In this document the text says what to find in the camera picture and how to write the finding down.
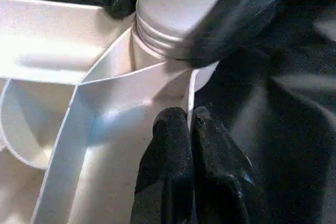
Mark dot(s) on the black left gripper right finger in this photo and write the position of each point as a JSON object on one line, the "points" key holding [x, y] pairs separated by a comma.
{"points": [[223, 182]]}

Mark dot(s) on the white plastic table top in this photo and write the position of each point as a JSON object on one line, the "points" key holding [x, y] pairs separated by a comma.
{"points": [[105, 103]]}

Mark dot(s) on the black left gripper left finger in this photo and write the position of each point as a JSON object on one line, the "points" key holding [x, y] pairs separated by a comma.
{"points": [[165, 177]]}

